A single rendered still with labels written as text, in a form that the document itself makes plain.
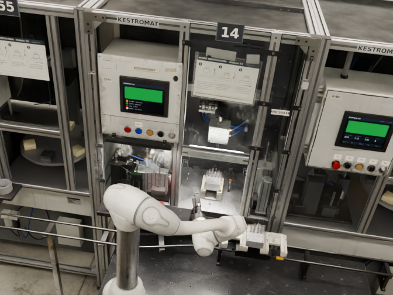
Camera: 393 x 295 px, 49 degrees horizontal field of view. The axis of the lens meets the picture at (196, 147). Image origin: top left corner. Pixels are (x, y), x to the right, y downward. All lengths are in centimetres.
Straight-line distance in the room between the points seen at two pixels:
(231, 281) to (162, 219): 99
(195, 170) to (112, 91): 93
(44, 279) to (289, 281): 180
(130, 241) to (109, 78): 82
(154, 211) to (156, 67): 77
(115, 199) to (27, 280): 185
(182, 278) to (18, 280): 143
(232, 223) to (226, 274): 51
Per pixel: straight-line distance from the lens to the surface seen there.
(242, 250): 251
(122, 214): 178
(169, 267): 260
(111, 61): 218
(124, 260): 200
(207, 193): 272
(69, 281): 346
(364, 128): 225
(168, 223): 172
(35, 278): 353
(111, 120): 235
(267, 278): 263
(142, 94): 219
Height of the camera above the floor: 268
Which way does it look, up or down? 35 degrees down
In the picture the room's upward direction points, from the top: 5 degrees clockwise
